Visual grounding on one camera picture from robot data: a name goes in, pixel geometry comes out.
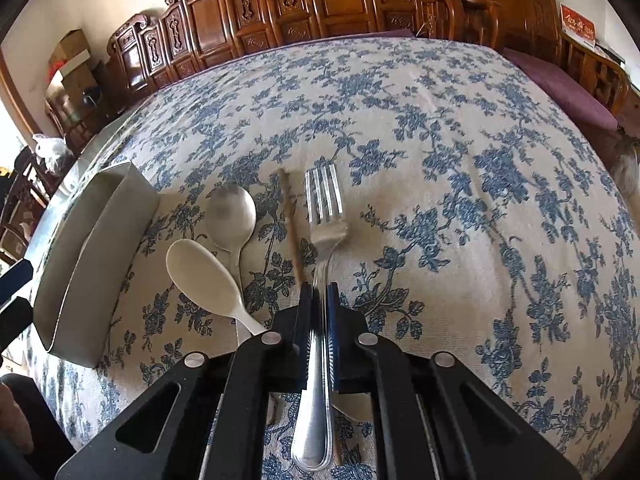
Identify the brown cardboard box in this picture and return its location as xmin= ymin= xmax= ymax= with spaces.
xmin=49 ymin=29 xmax=90 ymax=67

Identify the long carved wooden sofa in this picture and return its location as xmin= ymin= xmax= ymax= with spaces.
xmin=92 ymin=0 xmax=457 ymax=106

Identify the purple armchair cushion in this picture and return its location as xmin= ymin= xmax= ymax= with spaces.
xmin=502 ymin=48 xmax=617 ymax=132

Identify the grey metal rectangular tray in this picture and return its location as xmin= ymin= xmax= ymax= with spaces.
xmin=34 ymin=162 xmax=160 ymax=368

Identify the dark wooden chopstick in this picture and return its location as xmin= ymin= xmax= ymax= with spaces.
xmin=278 ymin=168 xmax=305 ymax=288

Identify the blue floral tablecloth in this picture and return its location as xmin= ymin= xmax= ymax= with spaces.
xmin=27 ymin=37 xmax=639 ymax=479

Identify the dark wooden dining chair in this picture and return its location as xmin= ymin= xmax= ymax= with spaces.
xmin=1 ymin=148 xmax=51 ymax=266

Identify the carved wooden armchair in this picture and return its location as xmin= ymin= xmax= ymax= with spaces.
xmin=434 ymin=0 xmax=632 ymax=116

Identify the person's left hand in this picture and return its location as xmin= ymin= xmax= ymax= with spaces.
xmin=0 ymin=384 xmax=34 ymax=454

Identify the white plastic bag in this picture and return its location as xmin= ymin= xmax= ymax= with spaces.
xmin=32 ymin=133 xmax=75 ymax=177

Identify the metal fork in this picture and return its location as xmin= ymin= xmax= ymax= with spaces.
xmin=291 ymin=162 xmax=348 ymax=474

